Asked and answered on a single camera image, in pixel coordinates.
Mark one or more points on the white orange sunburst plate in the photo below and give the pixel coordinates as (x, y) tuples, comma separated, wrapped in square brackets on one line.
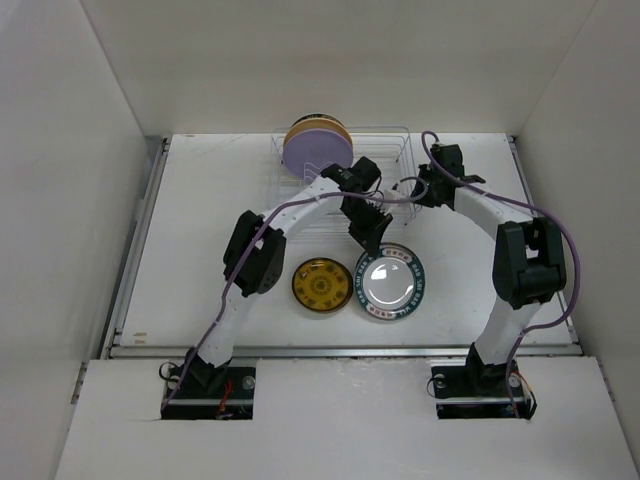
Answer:
[(389, 314)]

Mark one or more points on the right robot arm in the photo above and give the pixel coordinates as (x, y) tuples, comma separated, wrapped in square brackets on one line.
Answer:
[(528, 265)]

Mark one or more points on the white blue rimmed plate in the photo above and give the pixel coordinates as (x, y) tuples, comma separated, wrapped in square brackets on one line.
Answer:
[(395, 275)]

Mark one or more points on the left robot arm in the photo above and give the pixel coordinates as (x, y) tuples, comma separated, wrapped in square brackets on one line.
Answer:
[(254, 257)]

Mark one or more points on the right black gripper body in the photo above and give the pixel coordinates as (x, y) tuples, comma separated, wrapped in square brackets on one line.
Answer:
[(430, 179)]

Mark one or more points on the dark rimmed back plate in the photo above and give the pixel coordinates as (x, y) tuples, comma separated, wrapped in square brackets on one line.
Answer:
[(317, 116)]

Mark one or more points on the white wire dish rack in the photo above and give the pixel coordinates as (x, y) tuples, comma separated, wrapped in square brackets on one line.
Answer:
[(389, 146)]

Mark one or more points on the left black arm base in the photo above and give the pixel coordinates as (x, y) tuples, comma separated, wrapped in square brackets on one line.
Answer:
[(230, 398)]

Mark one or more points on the purple plate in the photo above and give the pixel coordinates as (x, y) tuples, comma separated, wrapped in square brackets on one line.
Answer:
[(313, 150)]

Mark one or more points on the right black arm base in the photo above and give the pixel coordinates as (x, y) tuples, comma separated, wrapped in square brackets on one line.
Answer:
[(459, 397)]

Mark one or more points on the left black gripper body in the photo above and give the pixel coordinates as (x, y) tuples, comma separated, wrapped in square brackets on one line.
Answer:
[(363, 216)]

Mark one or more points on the metal table edge rail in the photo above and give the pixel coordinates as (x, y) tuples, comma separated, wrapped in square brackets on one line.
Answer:
[(308, 352)]

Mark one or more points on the tan plate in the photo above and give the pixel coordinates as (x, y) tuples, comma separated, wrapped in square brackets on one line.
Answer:
[(318, 125)]

